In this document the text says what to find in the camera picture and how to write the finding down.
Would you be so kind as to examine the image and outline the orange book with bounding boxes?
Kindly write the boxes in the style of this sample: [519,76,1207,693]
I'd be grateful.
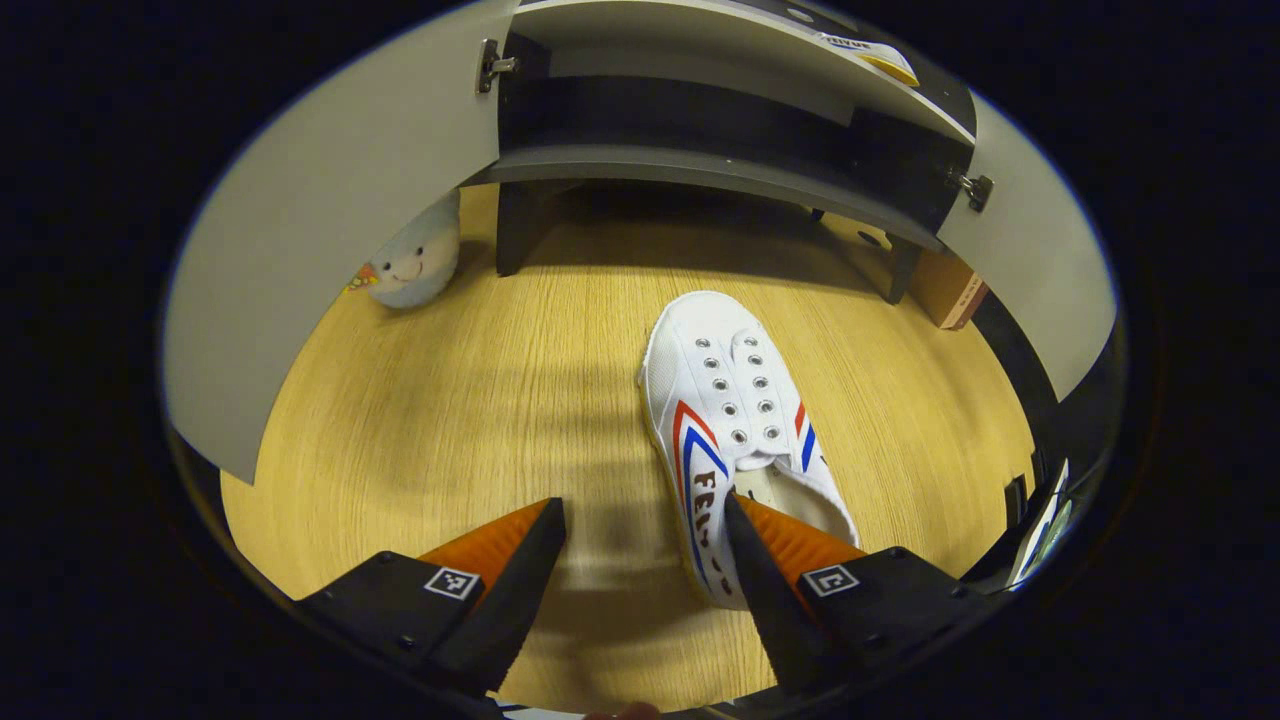
[908,248,991,332]

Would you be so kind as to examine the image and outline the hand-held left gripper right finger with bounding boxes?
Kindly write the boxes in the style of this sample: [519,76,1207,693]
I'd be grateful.
[722,492,1001,691]

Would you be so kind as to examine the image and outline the grey smiling plush toy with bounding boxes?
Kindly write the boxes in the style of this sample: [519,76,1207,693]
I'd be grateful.
[345,188,464,310]

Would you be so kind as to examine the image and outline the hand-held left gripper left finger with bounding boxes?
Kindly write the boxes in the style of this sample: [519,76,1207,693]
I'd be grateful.
[295,497,568,698]

